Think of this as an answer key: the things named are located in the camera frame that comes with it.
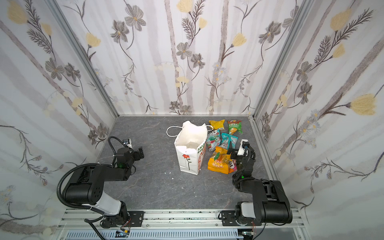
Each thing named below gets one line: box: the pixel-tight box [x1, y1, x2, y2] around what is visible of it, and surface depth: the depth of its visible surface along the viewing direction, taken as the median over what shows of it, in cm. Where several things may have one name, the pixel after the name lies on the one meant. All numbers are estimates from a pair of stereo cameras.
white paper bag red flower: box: [166, 120, 213, 176], surface depth 81 cm
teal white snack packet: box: [220, 132, 238, 150], surface depth 103 cm
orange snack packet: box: [207, 146, 233, 175], surface depth 90 cm
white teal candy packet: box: [206, 129, 221, 152], surface depth 103 cm
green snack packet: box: [227, 120, 243, 135], surface depth 110 cm
